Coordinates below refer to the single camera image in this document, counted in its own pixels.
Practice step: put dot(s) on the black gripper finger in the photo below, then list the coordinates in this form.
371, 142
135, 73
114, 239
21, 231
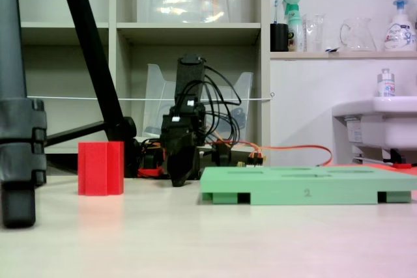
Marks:
179, 161

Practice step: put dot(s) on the red cross columnar block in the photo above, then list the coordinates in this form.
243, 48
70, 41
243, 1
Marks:
101, 169

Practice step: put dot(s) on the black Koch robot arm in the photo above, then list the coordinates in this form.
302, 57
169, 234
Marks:
189, 79

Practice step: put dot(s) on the green shape-hole board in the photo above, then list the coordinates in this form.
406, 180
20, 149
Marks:
306, 183

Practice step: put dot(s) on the black table clamp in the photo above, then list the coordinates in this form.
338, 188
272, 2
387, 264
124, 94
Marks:
221, 156
151, 157

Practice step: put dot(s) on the red clamp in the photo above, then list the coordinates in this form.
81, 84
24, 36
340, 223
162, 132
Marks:
150, 172

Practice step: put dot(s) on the clear plastic document tray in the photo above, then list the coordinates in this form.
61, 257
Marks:
156, 95

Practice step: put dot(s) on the circuit board with connectors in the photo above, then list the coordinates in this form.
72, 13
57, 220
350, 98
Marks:
255, 159

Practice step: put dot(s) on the grey shelf unit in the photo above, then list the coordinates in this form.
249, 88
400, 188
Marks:
112, 63

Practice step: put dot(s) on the black tripod strut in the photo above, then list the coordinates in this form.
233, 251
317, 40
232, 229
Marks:
75, 133

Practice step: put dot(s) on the black tripod leg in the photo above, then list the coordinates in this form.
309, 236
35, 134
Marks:
88, 43

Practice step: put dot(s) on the black cup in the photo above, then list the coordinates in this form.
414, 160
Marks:
279, 38

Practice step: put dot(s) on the green spray bottle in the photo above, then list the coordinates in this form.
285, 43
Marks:
293, 27

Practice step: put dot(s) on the toothbrush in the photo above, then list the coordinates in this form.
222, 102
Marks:
276, 9

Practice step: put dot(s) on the glass beaker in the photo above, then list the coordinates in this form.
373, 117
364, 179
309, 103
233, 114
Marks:
315, 34

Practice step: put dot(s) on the wooden ledge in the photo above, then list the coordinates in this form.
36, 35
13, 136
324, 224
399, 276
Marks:
342, 55

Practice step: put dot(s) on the grey tripod leg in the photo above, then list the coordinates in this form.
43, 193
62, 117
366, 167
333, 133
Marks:
13, 95

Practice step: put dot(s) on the glass pitcher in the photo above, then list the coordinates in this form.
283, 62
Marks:
358, 37

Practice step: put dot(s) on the white sink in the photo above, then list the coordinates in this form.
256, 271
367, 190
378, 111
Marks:
387, 121

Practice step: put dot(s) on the small clear sanitizer bottle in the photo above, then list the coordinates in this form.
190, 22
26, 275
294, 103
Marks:
386, 84

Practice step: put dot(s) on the white pump soap bottle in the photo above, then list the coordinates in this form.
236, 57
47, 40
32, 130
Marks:
399, 34

